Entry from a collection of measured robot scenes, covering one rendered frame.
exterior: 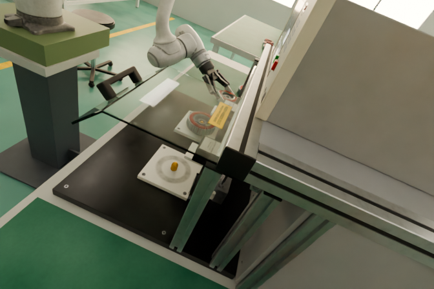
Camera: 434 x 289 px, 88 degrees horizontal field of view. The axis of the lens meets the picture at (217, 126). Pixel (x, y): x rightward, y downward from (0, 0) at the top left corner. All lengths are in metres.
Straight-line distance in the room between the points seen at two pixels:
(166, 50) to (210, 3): 4.40
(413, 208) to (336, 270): 0.17
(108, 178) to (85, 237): 0.15
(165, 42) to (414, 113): 0.89
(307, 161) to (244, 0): 4.97
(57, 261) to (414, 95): 0.68
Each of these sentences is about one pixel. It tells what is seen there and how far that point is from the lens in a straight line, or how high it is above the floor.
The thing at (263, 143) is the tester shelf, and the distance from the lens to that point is 0.35.
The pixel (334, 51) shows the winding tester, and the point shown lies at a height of 1.26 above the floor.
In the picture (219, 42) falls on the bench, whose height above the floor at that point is 0.73.
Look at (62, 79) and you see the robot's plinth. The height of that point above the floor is 0.61.
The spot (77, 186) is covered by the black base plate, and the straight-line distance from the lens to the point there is 0.67.
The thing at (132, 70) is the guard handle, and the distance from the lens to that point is 0.53.
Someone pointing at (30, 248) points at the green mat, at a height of 0.75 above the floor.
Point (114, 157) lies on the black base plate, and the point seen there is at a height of 0.77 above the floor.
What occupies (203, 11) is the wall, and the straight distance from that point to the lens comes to 5.47.
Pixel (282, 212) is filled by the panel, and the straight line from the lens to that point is 0.46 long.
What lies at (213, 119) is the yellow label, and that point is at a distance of 0.44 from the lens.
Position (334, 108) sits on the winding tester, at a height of 1.19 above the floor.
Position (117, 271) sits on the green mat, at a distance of 0.59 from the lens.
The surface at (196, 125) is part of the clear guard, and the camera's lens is 0.41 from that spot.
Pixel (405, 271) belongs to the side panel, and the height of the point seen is 1.03.
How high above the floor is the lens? 1.31
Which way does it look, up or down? 35 degrees down
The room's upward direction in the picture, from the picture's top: 23 degrees clockwise
